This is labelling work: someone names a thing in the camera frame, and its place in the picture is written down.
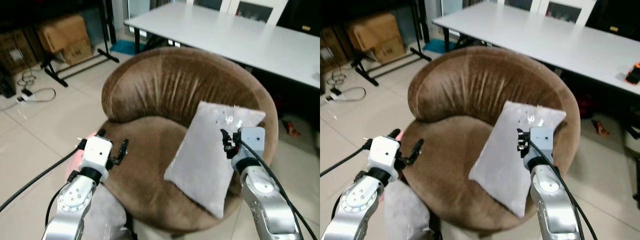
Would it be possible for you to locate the orange and black device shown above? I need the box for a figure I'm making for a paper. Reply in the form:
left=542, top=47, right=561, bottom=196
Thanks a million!
left=624, top=62, right=640, bottom=85

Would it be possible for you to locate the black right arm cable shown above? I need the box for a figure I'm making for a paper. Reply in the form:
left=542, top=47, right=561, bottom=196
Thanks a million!
left=528, top=139, right=599, bottom=240
left=234, top=139, right=319, bottom=240

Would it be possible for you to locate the black box on floor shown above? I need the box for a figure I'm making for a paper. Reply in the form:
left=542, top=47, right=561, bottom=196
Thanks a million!
left=0, top=74, right=16, bottom=99

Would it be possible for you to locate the grey fabric cushion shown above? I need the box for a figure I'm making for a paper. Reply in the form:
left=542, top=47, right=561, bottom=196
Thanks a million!
left=81, top=184, right=135, bottom=240
left=381, top=179, right=442, bottom=240

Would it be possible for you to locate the white power strip with cord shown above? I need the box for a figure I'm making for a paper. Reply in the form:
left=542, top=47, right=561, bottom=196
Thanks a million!
left=324, top=86, right=369, bottom=104
left=14, top=87, right=57, bottom=104

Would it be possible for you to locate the teal floor mat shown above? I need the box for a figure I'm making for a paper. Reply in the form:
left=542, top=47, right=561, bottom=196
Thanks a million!
left=423, top=38, right=457, bottom=54
left=110, top=40, right=147, bottom=56

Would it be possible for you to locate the grey rectangular pillow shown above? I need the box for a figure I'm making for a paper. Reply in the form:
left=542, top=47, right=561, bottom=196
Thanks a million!
left=468, top=100, right=568, bottom=219
left=163, top=101, right=267, bottom=220

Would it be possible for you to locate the brown round velvet sofa chair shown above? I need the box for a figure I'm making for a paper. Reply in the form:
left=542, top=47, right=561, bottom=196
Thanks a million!
left=100, top=47, right=280, bottom=237
left=400, top=58, right=582, bottom=237

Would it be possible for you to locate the coiled black cable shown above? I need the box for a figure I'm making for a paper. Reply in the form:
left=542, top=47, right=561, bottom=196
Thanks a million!
left=330, top=68, right=349, bottom=90
left=16, top=69, right=39, bottom=92

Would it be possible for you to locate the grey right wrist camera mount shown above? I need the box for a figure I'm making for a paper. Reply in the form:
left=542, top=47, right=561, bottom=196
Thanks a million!
left=528, top=126, right=555, bottom=161
left=235, top=126, right=266, bottom=162

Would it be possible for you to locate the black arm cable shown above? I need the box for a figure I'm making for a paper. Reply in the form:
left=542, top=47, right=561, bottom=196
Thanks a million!
left=234, top=139, right=319, bottom=240
left=0, top=141, right=87, bottom=214
left=528, top=139, right=599, bottom=240
left=320, top=139, right=374, bottom=178

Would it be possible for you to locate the white chair back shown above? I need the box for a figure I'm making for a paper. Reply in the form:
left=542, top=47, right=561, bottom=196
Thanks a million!
left=497, top=0, right=597, bottom=26
left=187, top=0, right=289, bottom=26

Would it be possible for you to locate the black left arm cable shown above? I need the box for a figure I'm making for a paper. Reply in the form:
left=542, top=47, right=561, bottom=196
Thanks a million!
left=320, top=139, right=374, bottom=178
left=0, top=141, right=87, bottom=214

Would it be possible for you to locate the orange tool on floor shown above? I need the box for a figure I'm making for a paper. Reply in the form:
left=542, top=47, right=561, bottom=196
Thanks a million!
left=590, top=118, right=611, bottom=137
left=280, top=119, right=302, bottom=139

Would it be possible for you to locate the black metal rack frame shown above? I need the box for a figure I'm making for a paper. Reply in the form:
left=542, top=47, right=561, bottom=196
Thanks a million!
left=349, top=0, right=432, bottom=87
left=39, top=0, right=121, bottom=89

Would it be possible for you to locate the tan cardboard box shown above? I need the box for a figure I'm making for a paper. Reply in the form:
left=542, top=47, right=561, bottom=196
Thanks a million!
left=37, top=14, right=95, bottom=66
left=346, top=13, right=407, bottom=65

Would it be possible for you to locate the dark brown printed carton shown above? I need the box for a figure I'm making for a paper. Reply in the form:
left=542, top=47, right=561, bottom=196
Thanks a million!
left=320, top=27, right=352, bottom=77
left=0, top=29, right=39, bottom=77

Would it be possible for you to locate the long white table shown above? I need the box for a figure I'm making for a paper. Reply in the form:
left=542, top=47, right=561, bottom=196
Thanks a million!
left=123, top=1, right=321, bottom=91
left=432, top=0, right=640, bottom=97

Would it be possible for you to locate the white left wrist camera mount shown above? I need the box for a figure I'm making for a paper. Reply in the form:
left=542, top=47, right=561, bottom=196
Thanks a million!
left=79, top=135, right=114, bottom=174
left=368, top=135, right=401, bottom=174

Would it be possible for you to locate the pink soft object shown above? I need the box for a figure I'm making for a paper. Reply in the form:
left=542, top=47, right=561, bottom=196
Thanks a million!
left=376, top=131, right=404, bottom=203
left=64, top=132, right=100, bottom=182

